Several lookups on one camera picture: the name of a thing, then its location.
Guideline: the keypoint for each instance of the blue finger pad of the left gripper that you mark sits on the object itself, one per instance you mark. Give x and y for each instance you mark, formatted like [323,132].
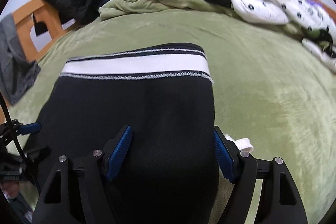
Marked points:
[32,128]

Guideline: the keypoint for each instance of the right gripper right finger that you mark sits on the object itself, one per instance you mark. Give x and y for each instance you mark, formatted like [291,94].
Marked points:
[280,201]

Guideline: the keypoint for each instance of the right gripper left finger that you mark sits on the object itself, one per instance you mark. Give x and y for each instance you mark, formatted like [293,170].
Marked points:
[75,190]

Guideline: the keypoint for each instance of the black pants with white stripe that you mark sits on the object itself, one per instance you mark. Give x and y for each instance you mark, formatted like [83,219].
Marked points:
[165,94]

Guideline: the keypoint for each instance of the grey pants on footboard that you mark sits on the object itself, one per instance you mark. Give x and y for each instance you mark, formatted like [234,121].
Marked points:
[18,74]

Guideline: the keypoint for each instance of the green fleece bed sheet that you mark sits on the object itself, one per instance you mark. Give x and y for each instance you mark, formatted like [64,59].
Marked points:
[267,87]

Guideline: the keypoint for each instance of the wooden bed footboard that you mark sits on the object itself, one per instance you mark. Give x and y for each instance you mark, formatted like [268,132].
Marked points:
[43,12]

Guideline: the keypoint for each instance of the green fleece blanket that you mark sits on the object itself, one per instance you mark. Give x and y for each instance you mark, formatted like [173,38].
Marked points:
[115,8]

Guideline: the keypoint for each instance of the wooden headboard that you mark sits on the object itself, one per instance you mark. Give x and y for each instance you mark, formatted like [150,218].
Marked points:
[328,9]

